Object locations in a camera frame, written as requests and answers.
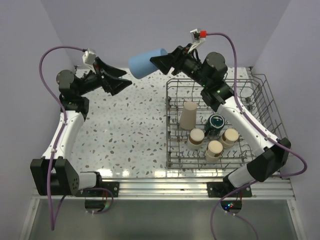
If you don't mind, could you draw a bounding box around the dark green mug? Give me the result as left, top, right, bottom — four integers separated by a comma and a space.
204, 114, 226, 136

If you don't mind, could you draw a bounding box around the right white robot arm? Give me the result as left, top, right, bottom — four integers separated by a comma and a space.
150, 46, 291, 197

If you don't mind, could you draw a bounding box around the grey wire dish rack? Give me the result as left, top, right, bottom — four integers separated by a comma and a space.
165, 76, 287, 178

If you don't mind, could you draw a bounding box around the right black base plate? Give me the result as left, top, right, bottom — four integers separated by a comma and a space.
206, 181, 253, 198

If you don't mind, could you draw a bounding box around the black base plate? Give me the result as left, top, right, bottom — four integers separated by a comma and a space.
206, 181, 253, 198
75, 181, 120, 198

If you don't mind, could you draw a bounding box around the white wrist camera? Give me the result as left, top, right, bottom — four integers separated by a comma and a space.
82, 48, 97, 72
187, 28, 207, 54

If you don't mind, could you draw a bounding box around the beige brown cup left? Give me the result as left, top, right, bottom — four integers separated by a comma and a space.
187, 128, 205, 150

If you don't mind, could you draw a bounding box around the round controller board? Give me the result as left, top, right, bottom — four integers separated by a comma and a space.
84, 199, 107, 212
220, 200, 243, 214

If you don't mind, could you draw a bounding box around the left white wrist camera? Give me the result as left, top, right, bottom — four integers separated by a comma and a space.
82, 48, 97, 72

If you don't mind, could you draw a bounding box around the tall beige cup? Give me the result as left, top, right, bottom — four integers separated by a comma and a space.
179, 101, 197, 130

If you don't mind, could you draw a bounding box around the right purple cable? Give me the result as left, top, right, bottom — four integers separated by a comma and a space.
206, 31, 308, 240

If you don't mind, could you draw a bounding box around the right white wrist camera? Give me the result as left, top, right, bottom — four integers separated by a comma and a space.
187, 28, 207, 54

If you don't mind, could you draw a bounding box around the blue plastic cup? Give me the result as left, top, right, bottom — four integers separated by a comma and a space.
128, 48, 167, 79

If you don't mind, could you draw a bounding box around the beige brown cup middle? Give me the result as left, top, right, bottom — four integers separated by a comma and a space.
204, 140, 224, 162

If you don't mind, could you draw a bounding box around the right round controller board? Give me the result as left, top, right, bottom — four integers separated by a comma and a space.
220, 200, 243, 214

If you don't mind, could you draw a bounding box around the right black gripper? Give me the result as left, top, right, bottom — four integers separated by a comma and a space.
151, 43, 211, 88

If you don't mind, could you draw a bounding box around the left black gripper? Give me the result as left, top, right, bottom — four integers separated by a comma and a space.
77, 57, 132, 96

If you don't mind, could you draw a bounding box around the beige brown cup right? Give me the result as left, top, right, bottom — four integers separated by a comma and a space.
219, 128, 239, 149

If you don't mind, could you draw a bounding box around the left round controller board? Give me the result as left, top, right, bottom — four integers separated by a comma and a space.
84, 199, 107, 212

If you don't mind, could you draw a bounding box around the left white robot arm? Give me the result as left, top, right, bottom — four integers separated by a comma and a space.
30, 57, 132, 197

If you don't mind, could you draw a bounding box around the aluminium mounting rail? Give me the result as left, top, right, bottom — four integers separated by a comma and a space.
31, 177, 294, 200

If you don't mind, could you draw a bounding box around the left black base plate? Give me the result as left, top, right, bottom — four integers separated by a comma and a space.
75, 181, 120, 198

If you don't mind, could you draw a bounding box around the beige brown cup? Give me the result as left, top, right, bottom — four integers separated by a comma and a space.
187, 128, 205, 150
219, 128, 239, 149
204, 140, 224, 162

